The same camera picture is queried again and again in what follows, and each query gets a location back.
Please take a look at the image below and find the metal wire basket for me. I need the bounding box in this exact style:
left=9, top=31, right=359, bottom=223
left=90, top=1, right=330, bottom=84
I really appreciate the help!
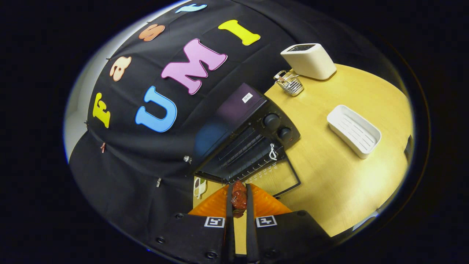
left=273, top=70, right=304, bottom=97

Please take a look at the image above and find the white divided grain dish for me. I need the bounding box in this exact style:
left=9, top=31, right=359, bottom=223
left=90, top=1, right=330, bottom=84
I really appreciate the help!
left=193, top=177, right=207, bottom=199

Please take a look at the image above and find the white rectangular tray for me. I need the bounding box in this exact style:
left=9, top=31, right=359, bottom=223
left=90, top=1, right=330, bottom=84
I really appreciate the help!
left=326, top=104, right=382, bottom=160

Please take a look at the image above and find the red meat piece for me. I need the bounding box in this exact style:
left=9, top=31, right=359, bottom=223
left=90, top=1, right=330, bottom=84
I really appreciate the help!
left=231, top=180, right=248, bottom=219

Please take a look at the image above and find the black toaster oven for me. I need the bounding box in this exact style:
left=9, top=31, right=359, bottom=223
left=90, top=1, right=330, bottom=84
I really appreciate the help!
left=192, top=82, right=302, bottom=198

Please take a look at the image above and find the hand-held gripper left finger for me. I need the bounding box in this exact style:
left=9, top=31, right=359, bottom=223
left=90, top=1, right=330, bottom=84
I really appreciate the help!
left=147, top=184, right=236, bottom=264

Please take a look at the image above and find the white toaster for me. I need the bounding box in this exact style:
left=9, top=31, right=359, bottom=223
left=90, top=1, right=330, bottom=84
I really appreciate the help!
left=280, top=43, right=337, bottom=80

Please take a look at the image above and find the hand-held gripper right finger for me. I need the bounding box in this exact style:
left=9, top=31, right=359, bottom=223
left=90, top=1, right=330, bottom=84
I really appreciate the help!
left=245, top=183, right=334, bottom=264

